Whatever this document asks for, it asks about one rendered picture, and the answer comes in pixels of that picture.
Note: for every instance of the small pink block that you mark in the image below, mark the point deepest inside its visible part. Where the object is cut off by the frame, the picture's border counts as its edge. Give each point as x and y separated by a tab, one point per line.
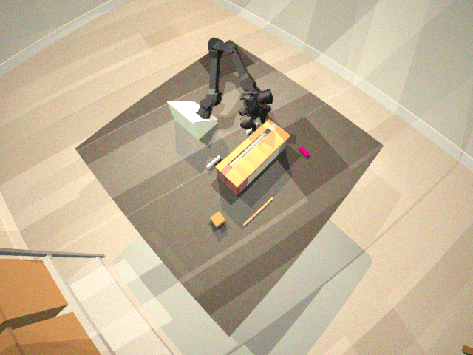
303	151

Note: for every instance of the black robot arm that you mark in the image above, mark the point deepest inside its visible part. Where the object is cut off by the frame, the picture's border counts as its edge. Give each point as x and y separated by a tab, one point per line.
213	97

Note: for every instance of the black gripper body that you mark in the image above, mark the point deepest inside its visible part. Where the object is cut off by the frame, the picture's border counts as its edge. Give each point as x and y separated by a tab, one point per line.
254	113

